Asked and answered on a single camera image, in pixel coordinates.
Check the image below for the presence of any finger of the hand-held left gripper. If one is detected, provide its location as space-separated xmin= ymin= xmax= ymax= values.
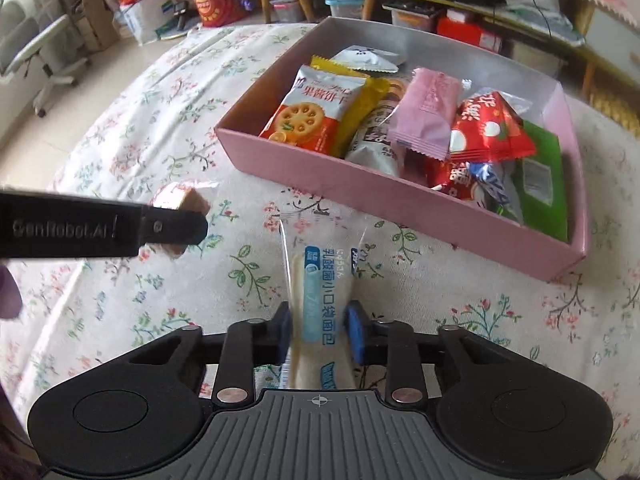
xmin=138 ymin=204 xmax=210 ymax=247

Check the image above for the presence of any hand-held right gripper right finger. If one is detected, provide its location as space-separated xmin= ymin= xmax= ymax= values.
xmin=346 ymin=300 xmax=528 ymax=407

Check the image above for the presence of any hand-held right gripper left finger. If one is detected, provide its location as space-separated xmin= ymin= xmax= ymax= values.
xmin=116 ymin=301 xmax=294 ymax=407

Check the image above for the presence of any small clear-wrapped cake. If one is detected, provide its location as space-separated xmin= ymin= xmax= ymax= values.
xmin=150 ymin=181 xmax=221 ymax=261

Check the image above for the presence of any white bread packet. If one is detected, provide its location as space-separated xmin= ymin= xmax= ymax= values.
xmin=277 ymin=210 xmax=386 ymax=392

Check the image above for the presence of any pink cardboard box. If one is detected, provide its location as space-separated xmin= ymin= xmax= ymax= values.
xmin=215 ymin=16 xmax=590 ymax=282

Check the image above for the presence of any orange biscuit packet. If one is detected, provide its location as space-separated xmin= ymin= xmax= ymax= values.
xmin=259 ymin=64 xmax=368 ymax=157

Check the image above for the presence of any red snack packet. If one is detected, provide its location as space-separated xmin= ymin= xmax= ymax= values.
xmin=425 ymin=160 xmax=488 ymax=211
xmin=449 ymin=89 xmax=537 ymax=163

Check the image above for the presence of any silver snack packet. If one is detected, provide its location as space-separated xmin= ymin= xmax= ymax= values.
xmin=345 ymin=77 xmax=416 ymax=178

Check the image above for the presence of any pink snack packet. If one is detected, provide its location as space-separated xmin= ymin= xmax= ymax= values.
xmin=387 ymin=67 xmax=473 ymax=161

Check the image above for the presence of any yellow snack packet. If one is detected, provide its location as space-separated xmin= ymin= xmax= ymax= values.
xmin=310 ymin=55 xmax=391 ymax=156

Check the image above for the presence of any green snack packet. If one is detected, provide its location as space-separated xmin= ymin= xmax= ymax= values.
xmin=500 ymin=119 xmax=571 ymax=242

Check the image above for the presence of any grey small snack packet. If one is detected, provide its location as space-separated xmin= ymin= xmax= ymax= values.
xmin=330 ymin=45 xmax=407 ymax=73

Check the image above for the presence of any person's left hand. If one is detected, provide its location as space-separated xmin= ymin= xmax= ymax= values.
xmin=0 ymin=265 xmax=24 ymax=320

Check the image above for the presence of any grey office chair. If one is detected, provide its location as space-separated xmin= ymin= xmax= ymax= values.
xmin=0 ymin=0 xmax=93 ymax=118

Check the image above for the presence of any white paper bag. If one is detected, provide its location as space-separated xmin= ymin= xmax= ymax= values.
xmin=120 ymin=0 xmax=173 ymax=46

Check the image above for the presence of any wooden media cabinet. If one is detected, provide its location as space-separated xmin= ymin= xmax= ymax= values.
xmin=225 ymin=0 xmax=640 ymax=106

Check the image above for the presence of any clear storage box blue lid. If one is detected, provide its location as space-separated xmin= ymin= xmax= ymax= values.
xmin=325 ymin=0 xmax=366 ymax=23

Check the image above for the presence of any red flat box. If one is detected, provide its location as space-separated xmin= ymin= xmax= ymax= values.
xmin=436 ymin=15 xmax=503 ymax=53

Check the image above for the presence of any clear box with black keyboard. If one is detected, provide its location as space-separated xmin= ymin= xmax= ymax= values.
xmin=382 ymin=0 xmax=441 ymax=33

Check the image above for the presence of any yellow egg tray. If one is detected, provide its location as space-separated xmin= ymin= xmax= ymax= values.
xmin=587 ymin=82 xmax=640 ymax=138

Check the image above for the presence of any pile of papers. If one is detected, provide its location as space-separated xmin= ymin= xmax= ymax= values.
xmin=500 ymin=0 xmax=586 ymax=48

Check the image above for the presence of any white cabinet drawer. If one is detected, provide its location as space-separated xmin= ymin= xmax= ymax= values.
xmin=584 ymin=7 xmax=640 ymax=67

